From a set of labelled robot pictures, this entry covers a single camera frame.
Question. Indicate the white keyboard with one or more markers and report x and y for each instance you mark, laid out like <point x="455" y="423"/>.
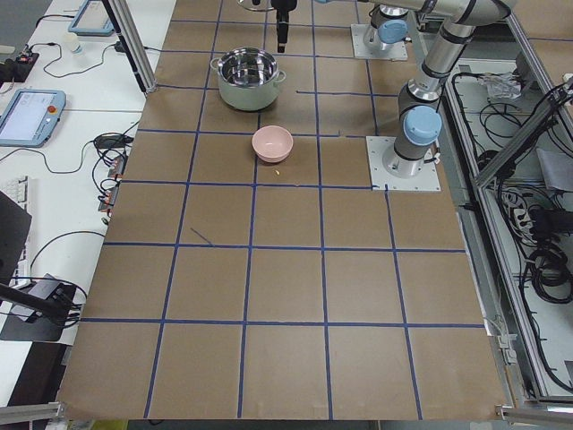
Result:
<point x="18" y="190"/>

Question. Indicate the far blue teach pendant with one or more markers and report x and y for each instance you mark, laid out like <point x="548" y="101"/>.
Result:
<point x="91" y="20"/>

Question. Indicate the glass pot lid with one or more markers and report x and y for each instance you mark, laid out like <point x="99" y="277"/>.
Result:
<point x="256" y="6"/>

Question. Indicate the aluminium frame post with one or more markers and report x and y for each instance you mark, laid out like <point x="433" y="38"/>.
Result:
<point x="122" y="20"/>

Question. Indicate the black power adapter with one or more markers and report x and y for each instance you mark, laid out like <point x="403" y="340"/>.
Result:
<point x="112" y="141"/>

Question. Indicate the white plastic cup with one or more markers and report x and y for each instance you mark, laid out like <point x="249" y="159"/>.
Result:
<point x="73" y="43"/>

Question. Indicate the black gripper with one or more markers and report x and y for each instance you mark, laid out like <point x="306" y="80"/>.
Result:
<point x="285" y="4"/>

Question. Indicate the pink bowl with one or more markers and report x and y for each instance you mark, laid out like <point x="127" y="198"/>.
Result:
<point x="272" y="143"/>

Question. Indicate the blue teach pendant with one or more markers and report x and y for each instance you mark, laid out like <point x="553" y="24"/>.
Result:
<point x="91" y="20"/>
<point x="31" y="117"/>

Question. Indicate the near blue teach pendant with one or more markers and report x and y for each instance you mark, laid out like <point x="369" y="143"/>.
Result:
<point x="31" y="117"/>

